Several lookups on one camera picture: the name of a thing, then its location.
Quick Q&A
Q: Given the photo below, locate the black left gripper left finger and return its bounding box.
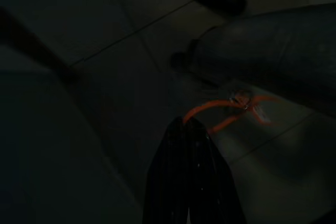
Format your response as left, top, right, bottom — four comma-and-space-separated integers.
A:
142, 115, 190, 224

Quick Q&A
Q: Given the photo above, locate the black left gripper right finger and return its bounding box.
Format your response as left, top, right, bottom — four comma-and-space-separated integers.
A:
183, 118, 247, 224

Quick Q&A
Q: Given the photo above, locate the small metal key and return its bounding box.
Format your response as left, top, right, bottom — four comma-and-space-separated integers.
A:
227, 90, 271, 124

